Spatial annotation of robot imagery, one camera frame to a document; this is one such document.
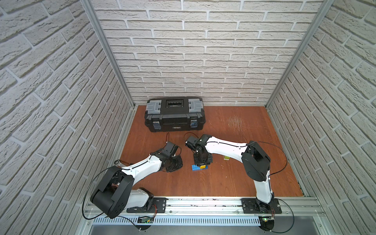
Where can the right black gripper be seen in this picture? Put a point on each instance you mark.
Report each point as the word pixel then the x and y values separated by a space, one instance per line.
pixel 208 161

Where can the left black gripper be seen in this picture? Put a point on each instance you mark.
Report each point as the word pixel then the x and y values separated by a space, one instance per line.
pixel 176 163

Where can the long blue lego brick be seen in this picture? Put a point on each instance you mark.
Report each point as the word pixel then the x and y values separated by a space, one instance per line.
pixel 197 168

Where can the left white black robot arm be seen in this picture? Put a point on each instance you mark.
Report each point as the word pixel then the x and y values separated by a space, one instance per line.
pixel 114 192

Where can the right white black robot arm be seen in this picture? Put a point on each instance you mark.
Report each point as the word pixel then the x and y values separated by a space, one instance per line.
pixel 255 161

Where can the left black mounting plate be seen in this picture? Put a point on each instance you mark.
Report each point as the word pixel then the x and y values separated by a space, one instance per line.
pixel 157 205

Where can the black mounting plate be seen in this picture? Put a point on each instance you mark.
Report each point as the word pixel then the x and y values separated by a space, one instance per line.
pixel 254 206
pixel 157 205

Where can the black plastic toolbox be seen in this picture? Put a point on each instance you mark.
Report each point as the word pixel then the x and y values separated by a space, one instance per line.
pixel 175 114

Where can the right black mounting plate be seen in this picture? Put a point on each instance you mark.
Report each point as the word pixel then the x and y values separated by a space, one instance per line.
pixel 254 206

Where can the white slotted cable duct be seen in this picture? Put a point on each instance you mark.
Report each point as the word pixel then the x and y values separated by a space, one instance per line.
pixel 169 220

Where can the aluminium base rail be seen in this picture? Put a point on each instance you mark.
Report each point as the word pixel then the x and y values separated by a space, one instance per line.
pixel 231 206

